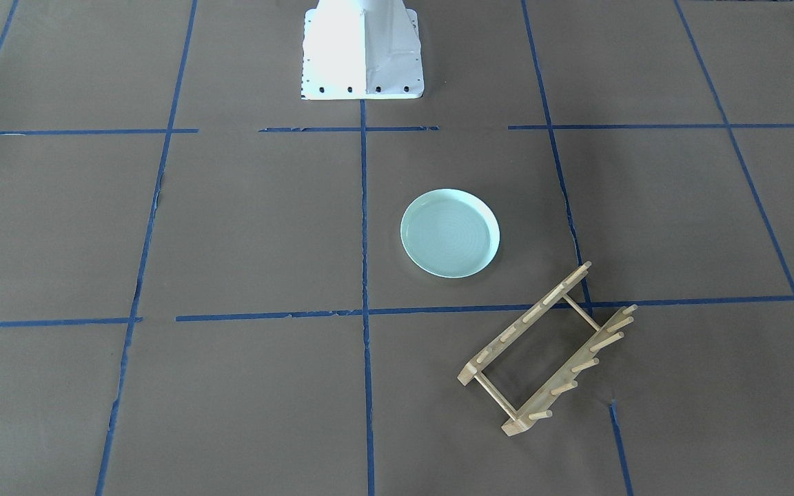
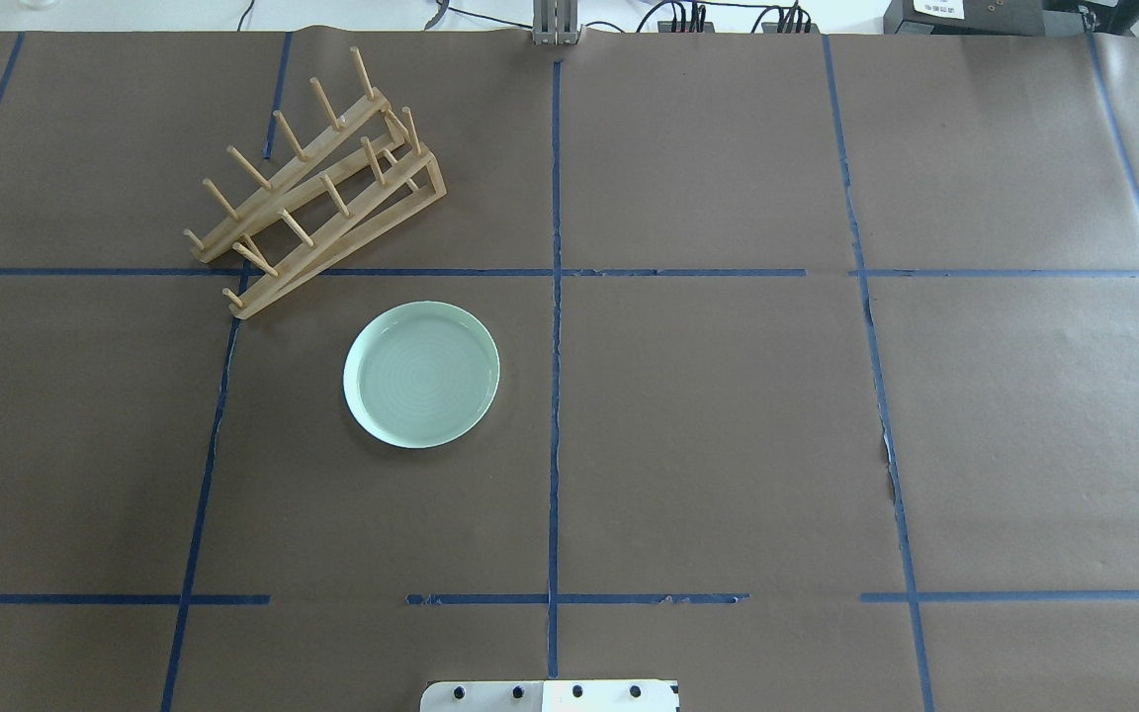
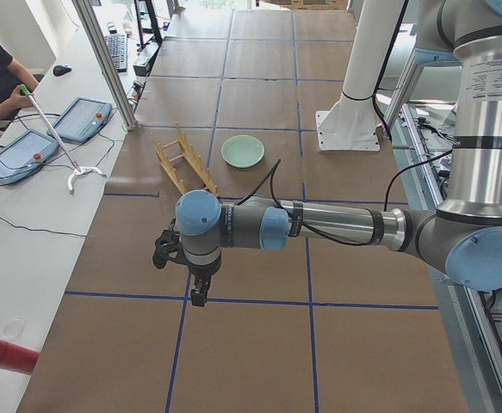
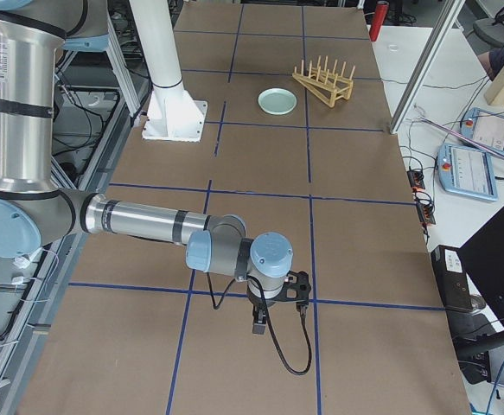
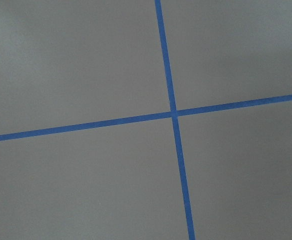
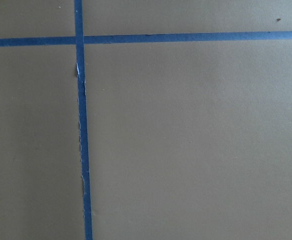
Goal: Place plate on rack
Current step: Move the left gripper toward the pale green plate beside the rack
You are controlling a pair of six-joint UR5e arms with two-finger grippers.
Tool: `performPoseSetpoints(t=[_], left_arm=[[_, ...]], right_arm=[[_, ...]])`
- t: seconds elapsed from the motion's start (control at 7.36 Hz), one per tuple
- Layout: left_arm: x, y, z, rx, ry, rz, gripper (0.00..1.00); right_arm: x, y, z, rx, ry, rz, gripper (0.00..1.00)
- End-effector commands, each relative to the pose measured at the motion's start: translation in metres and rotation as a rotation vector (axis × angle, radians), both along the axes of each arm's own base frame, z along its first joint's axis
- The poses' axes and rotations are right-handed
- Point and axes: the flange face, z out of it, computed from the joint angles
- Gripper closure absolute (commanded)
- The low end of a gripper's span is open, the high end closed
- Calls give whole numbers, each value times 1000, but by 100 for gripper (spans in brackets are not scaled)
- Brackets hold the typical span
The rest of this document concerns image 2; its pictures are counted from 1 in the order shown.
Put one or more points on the light green ceramic plate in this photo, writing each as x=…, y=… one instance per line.
x=421, y=374

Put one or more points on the wooden dish rack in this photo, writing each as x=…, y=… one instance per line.
x=365, y=174

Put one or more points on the black power strip left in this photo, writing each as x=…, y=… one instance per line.
x=676, y=18

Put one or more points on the black power strip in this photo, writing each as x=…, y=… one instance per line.
x=790, y=19
x=676, y=18

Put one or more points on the black power strip right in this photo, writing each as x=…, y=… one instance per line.
x=790, y=19

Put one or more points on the black equipment box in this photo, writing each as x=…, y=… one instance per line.
x=981, y=18

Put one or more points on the aluminium frame post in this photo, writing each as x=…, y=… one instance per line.
x=555, y=22

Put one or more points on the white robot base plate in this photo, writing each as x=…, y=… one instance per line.
x=552, y=695

